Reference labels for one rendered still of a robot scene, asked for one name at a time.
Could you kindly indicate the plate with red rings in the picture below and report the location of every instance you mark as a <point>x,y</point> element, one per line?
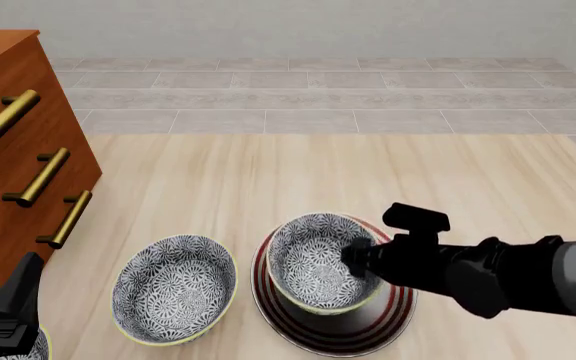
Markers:
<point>348,330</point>

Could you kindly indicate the patterned black and white bowl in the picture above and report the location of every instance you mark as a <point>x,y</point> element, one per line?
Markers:
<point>308,262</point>
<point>43,345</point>
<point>173,292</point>

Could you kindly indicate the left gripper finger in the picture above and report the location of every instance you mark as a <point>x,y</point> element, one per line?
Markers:
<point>20,288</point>

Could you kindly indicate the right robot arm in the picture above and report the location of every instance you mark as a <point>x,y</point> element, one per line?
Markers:
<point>493,273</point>

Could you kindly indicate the wooden cabinet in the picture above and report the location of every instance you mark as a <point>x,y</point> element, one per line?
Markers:
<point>28,112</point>

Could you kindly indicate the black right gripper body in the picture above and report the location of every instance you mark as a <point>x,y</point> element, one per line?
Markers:
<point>360,258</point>

